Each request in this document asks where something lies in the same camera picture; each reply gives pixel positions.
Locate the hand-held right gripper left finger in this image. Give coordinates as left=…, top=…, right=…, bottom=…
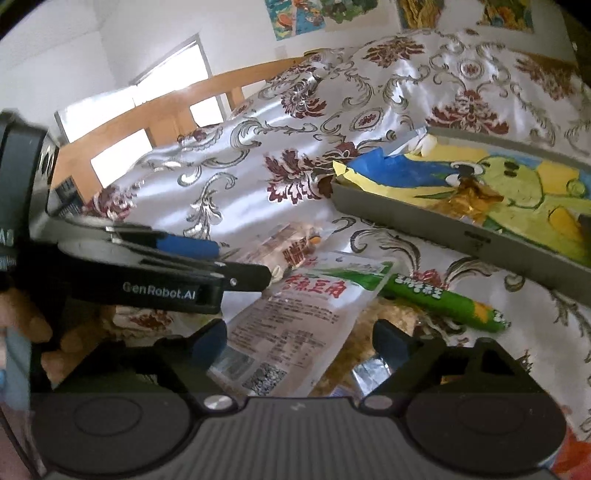
left=99, top=318, right=245, bottom=415

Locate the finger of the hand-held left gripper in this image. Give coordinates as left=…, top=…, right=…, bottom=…
left=139, top=256, right=273, bottom=292
left=106, top=225, right=221, bottom=260

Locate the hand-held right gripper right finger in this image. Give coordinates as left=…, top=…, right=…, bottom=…
left=358, top=319, right=546, bottom=411

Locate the rice cracker packet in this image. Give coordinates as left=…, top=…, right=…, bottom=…
left=318, top=295, right=462, bottom=398

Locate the clear nut bar packet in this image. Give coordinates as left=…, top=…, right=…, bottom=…
left=217, top=222, right=333, bottom=284

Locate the white green-print snack packet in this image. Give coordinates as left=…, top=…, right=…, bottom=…
left=208, top=251, right=398, bottom=398

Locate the green stick snack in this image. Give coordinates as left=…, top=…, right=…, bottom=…
left=381, top=272, right=511, bottom=333

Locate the grey tray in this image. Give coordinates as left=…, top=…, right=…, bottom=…
left=330, top=124, right=591, bottom=294

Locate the orange snack packet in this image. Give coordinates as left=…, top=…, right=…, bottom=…
left=549, top=425, right=591, bottom=480

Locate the person's left hand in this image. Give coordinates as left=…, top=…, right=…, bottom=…
left=0, top=291, right=116, bottom=386

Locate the silver foil packet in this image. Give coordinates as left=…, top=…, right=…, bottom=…
left=348, top=355, right=393, bottom=398

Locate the gold wrapper candy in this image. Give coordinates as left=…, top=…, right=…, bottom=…
left=445, top=178, right=506, bottom=227

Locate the window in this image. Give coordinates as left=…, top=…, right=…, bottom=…
left=54, top=33, right=227, bottom=185

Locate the floral blanket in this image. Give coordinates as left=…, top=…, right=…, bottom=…
left=51, top=28, right=591, bottom=444

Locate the bird drawing paper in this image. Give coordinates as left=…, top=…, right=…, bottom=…
left=332, top=143, right=591, bottom=259

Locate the wooden bed frame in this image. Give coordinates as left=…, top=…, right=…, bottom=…
left=48, top=51, right=315, bottom=208

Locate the colourful wall poster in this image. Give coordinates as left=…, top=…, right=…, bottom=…
left=264, top=0, right=393, bottom=41

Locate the white-bordered wall poster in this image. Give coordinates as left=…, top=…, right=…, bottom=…
left=396, top=0, right=539, bottom=35

